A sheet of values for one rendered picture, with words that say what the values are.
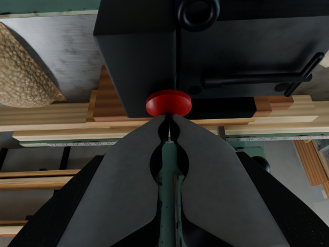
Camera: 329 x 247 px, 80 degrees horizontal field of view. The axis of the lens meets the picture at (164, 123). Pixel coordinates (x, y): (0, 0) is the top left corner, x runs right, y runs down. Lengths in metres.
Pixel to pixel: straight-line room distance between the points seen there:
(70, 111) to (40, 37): 0.13
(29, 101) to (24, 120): 0.07
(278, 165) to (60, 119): 2.71
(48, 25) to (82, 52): 0.04
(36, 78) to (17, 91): 0.03
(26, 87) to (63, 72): 0.05
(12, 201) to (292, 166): 3.61
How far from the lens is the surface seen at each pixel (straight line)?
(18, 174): 2.84
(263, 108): 0.24
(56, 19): 0.25
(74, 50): 0.27
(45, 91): 0.33
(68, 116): 0.36
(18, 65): 0.30
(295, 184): 2.89
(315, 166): 2.10
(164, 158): 0.48
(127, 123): 0.28
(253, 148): 0.26
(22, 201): 3.36
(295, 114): 0.36
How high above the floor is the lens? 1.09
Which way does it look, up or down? 28 degrees down
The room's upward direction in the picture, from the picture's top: 179 degrees clockwise
